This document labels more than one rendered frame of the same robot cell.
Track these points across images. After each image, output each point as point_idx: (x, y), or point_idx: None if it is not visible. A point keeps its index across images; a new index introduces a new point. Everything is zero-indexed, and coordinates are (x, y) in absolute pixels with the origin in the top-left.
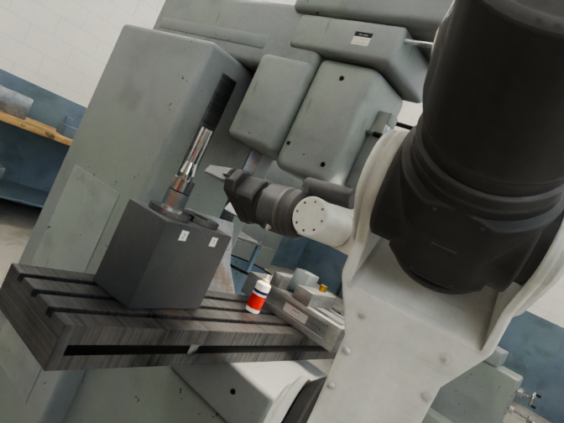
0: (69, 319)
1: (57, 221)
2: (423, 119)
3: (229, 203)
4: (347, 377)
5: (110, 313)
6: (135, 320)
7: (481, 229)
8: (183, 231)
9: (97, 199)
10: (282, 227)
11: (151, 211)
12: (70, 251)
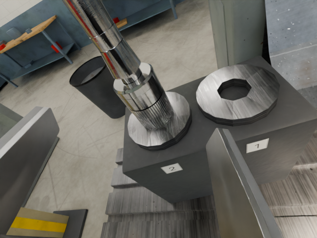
0: (106, 235)
1: (214, 30)
2: None
3: (214, 133)
4: None
5: (152, 212)
6: (166, 229)
7: None
8: (163, 167)
9: (218, 12)
10: None
11: (123, 140)
12: (221, 54)
